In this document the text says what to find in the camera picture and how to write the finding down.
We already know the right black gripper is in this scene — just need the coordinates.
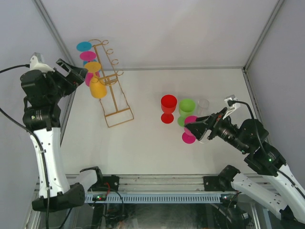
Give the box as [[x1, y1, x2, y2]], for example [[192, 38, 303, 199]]
[[184, 107, 248, 153]]

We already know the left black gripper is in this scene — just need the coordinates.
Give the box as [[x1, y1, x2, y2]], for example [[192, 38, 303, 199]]
[[44, 59, 88, 103]]

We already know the magenta wine glass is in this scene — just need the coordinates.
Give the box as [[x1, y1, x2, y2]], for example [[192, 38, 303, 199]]
[[182, 115, 199, 145], [80, 51, 101, 86]]

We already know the clear wine glass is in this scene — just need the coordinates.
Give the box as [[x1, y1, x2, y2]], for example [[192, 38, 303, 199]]
[[198, 138, 210, 144], [197, 99, 210, 117]]

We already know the green plastic wine glass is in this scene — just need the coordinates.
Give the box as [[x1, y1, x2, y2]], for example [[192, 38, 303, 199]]
[[177, 98, 196, 127]]

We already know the orange plastic wine glass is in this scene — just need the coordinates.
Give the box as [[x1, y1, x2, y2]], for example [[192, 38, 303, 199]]
[[89, 72, 107, 99]]

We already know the cyan plastic wine glass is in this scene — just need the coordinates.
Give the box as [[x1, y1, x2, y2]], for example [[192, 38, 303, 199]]
[[76, 41, 97, 66]]

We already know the red plastic wine glass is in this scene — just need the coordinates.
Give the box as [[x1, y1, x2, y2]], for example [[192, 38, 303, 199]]
[[161, 94, 177, 124]]

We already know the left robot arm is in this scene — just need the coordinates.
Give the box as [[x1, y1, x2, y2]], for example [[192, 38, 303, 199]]
[[20, 53, 104, 213]]

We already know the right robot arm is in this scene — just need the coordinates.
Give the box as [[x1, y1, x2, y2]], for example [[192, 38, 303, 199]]
[[184, 105, 305, 229]]

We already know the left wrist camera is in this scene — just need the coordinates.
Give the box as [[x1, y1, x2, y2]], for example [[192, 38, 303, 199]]
[[30, 52, 55, 73]]

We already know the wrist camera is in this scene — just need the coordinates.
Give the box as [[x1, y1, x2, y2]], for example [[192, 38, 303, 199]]
[[223, 94, 240, 119], [30, 52, 55, 73]]

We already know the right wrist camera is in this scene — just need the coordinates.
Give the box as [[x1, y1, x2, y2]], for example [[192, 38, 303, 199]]
[[223, 94, 240, 119]]

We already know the right black base bracket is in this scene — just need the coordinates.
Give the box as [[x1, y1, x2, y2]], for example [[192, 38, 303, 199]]
[[203, 176, 225, 192]]

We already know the black base bracket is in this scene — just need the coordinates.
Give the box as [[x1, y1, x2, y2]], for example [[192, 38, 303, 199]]
[[203, 176, 225, 192], [92, 175, 120, 191]]

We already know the gold wire glass rack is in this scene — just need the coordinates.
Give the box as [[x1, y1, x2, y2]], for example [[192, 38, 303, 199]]
[[89, 39, 134, 128]]

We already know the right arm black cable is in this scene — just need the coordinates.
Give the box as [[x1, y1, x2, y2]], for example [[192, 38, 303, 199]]
[[227, 100, 305, 203]]

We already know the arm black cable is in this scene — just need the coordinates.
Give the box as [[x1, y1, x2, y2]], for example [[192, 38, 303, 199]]
[[0, 63, 74, 229], [227, 100, 305, 203]]

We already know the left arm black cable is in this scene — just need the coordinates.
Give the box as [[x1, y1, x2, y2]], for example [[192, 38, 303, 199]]
[[0, 63, 74, 229]]

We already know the blue slotted cable duct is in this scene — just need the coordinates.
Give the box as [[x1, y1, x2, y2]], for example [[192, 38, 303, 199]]
[[85, 193, 221, 204]]

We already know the left black base bracket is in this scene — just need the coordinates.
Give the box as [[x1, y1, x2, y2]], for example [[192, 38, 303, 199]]
[[92, 175, 120, 191]]

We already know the aluminium mounting rail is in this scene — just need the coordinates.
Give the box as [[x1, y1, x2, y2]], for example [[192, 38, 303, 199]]
[[35, 173, 277, 194]]

